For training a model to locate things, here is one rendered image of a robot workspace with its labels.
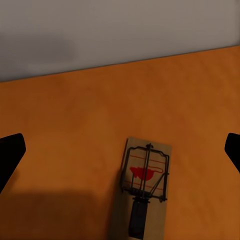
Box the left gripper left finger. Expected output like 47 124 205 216
0 133 26 193

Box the mousetrap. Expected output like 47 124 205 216
107 137 172 240

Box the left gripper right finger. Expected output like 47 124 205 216
224 133 240 172

